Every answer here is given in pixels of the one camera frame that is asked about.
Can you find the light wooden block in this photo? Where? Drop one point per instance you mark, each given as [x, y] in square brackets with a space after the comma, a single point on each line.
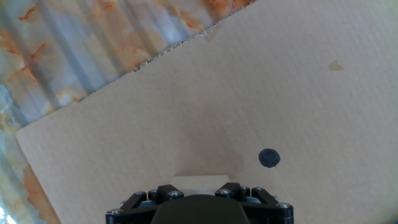
[199, 181]

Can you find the marble pattern plastic sheet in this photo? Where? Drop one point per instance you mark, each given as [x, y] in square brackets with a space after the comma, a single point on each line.
[62, 46]

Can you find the black round dot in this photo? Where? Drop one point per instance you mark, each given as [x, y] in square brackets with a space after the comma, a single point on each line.
[269, 158]

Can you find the brown cardboard sheet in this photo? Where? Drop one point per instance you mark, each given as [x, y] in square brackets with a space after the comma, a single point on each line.
[280, 93]

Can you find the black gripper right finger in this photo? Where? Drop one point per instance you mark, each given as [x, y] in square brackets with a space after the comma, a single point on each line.
[264, 205]

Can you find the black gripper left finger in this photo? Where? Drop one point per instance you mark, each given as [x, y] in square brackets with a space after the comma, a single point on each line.
[136, 207]

